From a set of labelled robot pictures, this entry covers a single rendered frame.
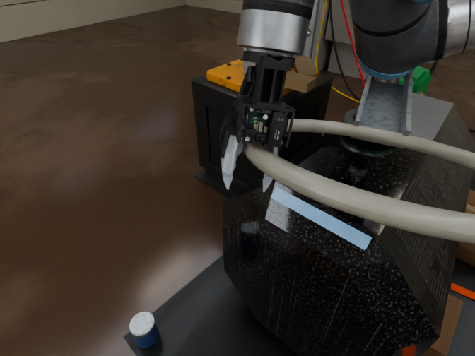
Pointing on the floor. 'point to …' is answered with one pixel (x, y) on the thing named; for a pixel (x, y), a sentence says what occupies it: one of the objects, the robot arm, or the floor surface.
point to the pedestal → (304, 108)
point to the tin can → (144, 329)
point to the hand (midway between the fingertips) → (246, 181)
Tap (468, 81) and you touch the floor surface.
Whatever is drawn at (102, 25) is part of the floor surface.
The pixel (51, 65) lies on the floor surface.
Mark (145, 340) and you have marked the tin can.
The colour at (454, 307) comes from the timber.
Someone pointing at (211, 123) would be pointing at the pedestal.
